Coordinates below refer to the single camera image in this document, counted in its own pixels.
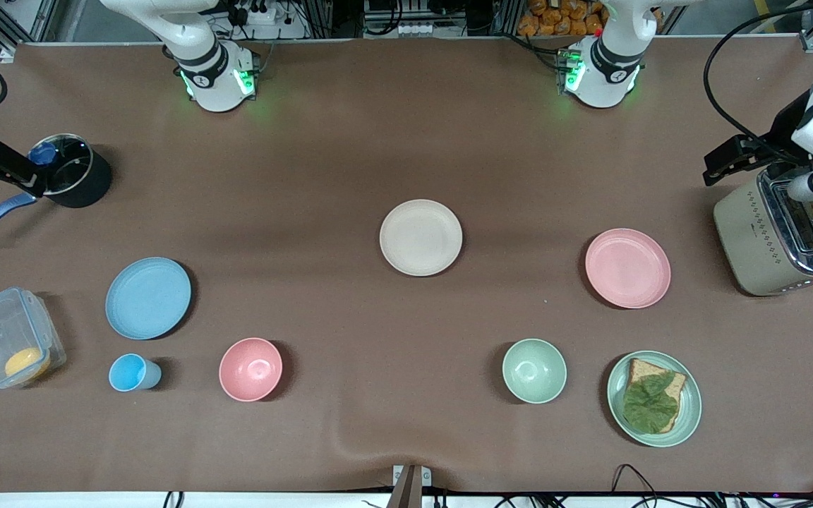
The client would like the pink plate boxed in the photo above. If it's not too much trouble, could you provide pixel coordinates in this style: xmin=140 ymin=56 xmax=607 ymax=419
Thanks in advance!
xmin=585 ymin=228 xmax=672 ymax=310

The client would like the blue plate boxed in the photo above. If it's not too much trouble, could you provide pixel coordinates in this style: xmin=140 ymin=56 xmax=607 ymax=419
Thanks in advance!
xmin=105 ymin=257 xmax=192 ymax=341

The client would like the glass lid blue knob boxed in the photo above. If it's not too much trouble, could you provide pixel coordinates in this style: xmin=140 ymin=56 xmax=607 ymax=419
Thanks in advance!
xmin=25 ymin=134 xmax=93 ymax=197

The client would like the beige steel toaster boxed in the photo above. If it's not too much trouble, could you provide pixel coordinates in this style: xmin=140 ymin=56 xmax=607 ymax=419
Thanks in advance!
xmin=713 ymin=169 xmax=813 ymax=297

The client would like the clear plastic container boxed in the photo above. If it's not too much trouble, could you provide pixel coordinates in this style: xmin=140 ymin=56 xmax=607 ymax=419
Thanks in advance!
xmin=0 ymin=286 xmax=67 ymax=390

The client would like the orange round food piece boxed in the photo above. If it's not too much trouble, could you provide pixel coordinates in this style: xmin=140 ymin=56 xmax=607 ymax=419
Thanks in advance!
xmin=4 ymin=347 xmax=52 ymax=382

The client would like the brown bread slice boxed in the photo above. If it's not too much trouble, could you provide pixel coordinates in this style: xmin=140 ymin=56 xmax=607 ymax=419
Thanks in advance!
xmin=625 ymin=358 xmax=687 ymax=433

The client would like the blue cup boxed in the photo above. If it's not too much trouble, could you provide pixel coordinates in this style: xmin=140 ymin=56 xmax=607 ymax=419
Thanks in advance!
xmin=109 ymin=353 xmax=162 ymax=392

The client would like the bag of orange buns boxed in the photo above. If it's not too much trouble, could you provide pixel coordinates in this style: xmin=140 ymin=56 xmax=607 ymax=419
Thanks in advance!
xmin=517 ymin=0 xmax=608 ymax=37

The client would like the green lettuce leaf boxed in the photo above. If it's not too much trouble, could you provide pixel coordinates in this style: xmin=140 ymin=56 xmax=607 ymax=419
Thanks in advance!
xmin=622 ymin=373 xmax=680 ymax=433

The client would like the green plate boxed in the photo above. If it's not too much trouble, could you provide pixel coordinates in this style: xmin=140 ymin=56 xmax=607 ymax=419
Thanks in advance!
xmin=606 ymin=351 xmax=702 ymax=448

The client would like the green bowl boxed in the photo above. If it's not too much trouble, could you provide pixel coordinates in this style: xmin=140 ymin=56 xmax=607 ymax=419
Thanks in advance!
xmin=502 ymin=339 xmax=567 ymax=404

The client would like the white power strip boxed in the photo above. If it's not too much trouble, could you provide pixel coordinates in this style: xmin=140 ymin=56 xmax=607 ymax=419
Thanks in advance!
xmin=227 ymin=0 xmax=279 ymax=26

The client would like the pink bowl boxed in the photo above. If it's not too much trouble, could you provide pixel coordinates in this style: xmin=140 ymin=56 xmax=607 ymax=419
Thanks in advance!
xmin=219 ymin=337 xmax=284 ymax=403

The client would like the beige plate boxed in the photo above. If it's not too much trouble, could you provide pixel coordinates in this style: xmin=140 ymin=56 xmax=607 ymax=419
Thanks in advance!
xmin=380 ymin=199 xmax=464 ymax=277

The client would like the brown table cover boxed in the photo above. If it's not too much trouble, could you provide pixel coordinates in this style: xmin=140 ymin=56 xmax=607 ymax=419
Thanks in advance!
xmin=0 ymin=35 xmax=813 ymax=495

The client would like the black pot blue handle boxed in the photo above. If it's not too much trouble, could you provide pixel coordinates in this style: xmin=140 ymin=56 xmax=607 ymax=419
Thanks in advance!
xmin=0 ymin=134 xmax=113 ymax=243

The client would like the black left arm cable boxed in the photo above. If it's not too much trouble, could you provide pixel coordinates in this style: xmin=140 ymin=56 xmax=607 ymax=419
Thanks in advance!
xmin=703 ymin=0 xmax=813 ymax=145

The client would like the black looped floor cable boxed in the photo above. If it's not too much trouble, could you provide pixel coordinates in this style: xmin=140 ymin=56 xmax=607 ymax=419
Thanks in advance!
xmin=611 ymin=464 xmax=661 ymax=495

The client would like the metal table edge bracket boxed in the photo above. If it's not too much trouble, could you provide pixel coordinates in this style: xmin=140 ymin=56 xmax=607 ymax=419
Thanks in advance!
xmin=387 ymin=464 xmax=433 ymax=508

